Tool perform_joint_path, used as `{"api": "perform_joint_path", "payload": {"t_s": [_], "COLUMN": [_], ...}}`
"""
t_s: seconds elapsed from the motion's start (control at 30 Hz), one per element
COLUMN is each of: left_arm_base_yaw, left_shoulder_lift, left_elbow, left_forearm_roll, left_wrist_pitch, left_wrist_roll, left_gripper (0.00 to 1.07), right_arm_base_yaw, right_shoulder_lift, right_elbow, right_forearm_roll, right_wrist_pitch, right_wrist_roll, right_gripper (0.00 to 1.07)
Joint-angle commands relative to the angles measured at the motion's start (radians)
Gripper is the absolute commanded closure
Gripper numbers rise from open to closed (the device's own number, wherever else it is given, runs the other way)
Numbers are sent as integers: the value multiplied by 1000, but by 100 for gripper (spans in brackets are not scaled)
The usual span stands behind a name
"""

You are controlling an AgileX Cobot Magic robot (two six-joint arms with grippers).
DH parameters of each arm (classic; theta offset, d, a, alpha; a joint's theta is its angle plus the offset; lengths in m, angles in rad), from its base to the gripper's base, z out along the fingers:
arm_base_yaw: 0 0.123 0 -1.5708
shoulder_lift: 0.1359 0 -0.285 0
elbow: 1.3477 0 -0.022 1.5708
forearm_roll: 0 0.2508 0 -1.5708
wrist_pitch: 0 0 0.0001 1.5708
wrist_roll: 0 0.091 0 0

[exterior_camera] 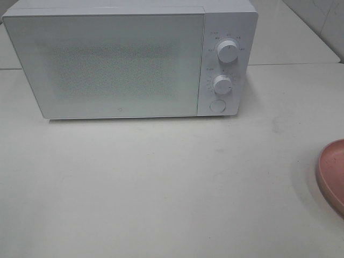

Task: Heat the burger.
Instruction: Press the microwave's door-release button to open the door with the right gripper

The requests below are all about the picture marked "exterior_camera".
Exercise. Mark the round door release button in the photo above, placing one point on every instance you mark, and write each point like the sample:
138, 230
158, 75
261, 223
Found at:
218, 106

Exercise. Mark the white microwave door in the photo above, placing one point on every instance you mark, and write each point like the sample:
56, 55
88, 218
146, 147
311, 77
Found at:
81, 67

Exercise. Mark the pink round plate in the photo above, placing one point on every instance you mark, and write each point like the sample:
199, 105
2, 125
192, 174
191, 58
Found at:
330, 174

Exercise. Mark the lower white timer knob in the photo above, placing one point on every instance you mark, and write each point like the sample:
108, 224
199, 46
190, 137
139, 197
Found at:
222, 85

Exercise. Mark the upper white power knob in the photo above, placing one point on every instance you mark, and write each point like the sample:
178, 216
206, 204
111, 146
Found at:
227, 51

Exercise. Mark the white microwave oven body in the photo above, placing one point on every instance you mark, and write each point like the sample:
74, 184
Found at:
236, 20

